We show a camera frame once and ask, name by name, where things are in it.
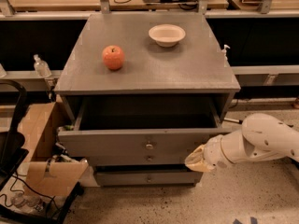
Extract white bowl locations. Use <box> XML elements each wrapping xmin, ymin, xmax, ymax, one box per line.
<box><xmin>149</xmin><ymin>24</ymin><xmax>186</xmax><ymax>48</ymax></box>

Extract grey bottom drawer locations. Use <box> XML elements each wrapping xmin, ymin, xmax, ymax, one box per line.
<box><xmin>94</xmin><ymin>170</ymin><xmax>203</xmax><ymax>187</ymax></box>

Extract black floor cable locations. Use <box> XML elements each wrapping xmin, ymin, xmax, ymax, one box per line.
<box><xmin>0</xmin><ymin>171</ymin><xmax>64</xmax><ymax>217</ymax></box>

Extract grey middle drawer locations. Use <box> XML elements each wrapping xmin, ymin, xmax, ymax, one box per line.
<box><xmin>89</xmin><ymin>154</ymin><xmax>185</xmax><ymax>166</ymax></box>

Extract silver drawer knob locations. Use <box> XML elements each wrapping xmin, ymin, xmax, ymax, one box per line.
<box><xmin>145</xmin><ymin>141</ymin><xmax>154</xmax><ymax>150</ymax></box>

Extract grey top drawer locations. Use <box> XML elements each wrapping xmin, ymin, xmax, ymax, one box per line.
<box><xmin>59</xmin><ymin>104</ymin><xmax>233</xmax><ymax>158</ymax></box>

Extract grey drawer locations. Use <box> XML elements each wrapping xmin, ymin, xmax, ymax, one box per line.
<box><xmin>94</xmin><ymin>170</ymin><xmax>203</xmax><ymax>187</ymax></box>
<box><xmin>59</xmin><ymin>104</ymin><xmax>233</xmax><ymax>158</ymax></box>
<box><xmin>89</xmin><ymin>154</ymin><xmax>185</xmax><ymax>166</ymax></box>

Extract clear sanitizer bottle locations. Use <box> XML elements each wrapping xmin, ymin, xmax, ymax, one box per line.
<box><xmin>34</xmin><ymin>54</ymin><xmax>51</xmax><ymax>78</ymax></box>

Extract white pump bottle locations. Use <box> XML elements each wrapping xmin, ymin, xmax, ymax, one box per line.
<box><xmin>221</xmin><ymin>44</ymin><xmax>230</xmax><ymax>67</ymax></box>

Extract cardboard box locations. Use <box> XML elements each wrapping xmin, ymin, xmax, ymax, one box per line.
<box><xmin>18</xmin><ymin>103</ymin><xmax>88</xmax><ymax>197</ymax></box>

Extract grey wooden drawer cabinet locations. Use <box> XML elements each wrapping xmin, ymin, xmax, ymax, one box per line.
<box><xmin>55</xmin><ymin>12</ymin><xmax>240</xmax><ymax>187</ymax></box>

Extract black cart frame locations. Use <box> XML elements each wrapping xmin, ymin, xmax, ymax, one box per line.
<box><xmin>0</xmin><ymin>79</ymin><xmax>29</xmax><ymax>189</ymax></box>

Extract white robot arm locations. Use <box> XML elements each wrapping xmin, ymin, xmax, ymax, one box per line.
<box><xmin>185</xmin><ymin>113</ymin><xmax>299</xmax><ymax>172</ymax></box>

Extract red apple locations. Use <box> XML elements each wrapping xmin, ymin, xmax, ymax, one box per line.
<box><xmin>102</xmin><ymin>45</ymin><xmax>124</xmax><ymax>70</ymax></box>

